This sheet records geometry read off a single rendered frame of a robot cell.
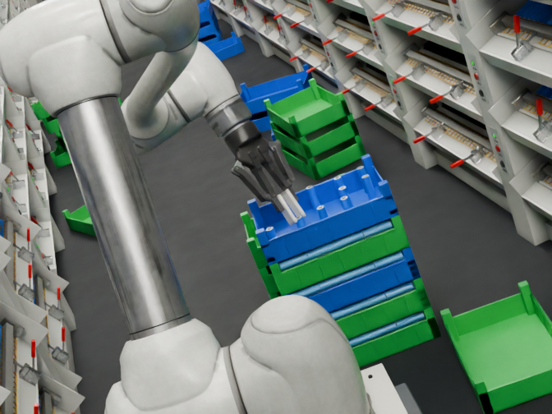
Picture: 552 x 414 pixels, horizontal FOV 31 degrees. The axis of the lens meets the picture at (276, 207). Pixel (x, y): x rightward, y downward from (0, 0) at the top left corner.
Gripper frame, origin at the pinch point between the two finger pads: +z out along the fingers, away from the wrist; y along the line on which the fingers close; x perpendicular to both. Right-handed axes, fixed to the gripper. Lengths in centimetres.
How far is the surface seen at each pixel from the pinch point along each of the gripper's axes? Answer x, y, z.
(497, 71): 13, -57, 1
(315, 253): -0.7, 0.7, 11.3
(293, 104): -117, -84, -29
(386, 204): 10.2, -14.5, 10.9
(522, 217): -7, -56, 34
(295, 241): 0.6, 3.6, 6.7
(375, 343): -8.7, -3.5, 36.4
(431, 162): -65, -83, 14
